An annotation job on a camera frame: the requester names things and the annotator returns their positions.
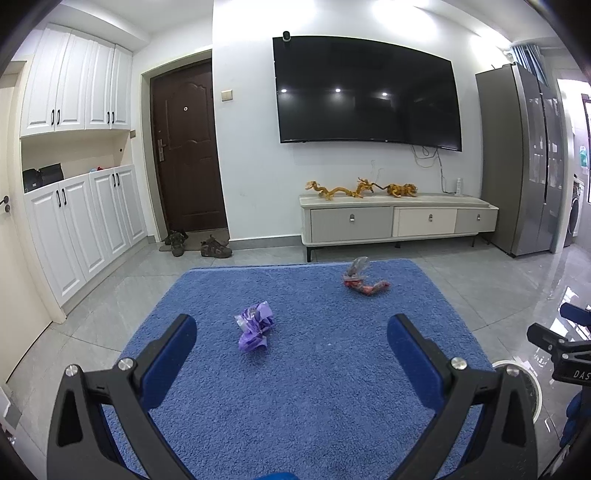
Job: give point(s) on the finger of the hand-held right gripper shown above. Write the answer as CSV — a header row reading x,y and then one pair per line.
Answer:
x,y
577,314
545,337

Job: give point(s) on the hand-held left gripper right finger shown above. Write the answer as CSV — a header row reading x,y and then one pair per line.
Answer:
x,y
413,364

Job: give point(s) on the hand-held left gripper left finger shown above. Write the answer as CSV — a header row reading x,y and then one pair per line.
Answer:
x,y
173,355

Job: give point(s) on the white round bin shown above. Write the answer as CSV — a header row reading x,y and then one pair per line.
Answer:
x,y
531,401

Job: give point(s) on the purple plastic bag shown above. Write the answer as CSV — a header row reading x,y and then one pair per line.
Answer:
x,y
254,334

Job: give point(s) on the grey bag with red contents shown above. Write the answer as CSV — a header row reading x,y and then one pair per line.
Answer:
x,y
364,288

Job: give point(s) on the white washing machine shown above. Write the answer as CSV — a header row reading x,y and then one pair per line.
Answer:
x,y
575,217

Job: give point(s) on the blue fluffy blanket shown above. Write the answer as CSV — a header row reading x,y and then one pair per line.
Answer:
x,y
300,392

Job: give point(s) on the grey door mat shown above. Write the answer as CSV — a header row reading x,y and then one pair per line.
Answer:
x,y
196,237

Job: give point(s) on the white base cabinet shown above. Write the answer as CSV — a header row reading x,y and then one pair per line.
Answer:
x,y
92,230

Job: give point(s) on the white television cabinet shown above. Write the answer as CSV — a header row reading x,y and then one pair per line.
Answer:
x,y
351,221

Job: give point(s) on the grey refrigerator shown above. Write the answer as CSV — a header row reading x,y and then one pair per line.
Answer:
x,y
521,161

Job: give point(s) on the yellow tiger ornament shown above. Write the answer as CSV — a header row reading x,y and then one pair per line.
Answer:
x,y
401,190

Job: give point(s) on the small yellow dragon ornament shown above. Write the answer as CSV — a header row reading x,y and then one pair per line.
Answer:
x,y
367,188

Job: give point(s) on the cream interior door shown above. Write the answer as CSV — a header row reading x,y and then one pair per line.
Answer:
x,y
21,254

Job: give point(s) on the long yellow dragon ornament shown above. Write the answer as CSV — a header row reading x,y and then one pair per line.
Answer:
x,y
330,190

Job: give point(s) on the dark brown entrance door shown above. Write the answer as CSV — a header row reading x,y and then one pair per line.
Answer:
x,y
189,152

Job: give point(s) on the black bag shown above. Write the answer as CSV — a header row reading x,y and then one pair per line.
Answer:
x,y
51,174
31,181

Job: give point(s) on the blue curtain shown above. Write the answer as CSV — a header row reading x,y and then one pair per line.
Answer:
x,y
528,60

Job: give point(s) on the black wall television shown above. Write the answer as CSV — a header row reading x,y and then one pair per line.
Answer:
x,y
369,92

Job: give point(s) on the white wall cabinet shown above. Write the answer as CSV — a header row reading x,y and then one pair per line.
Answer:
x,y
74,78

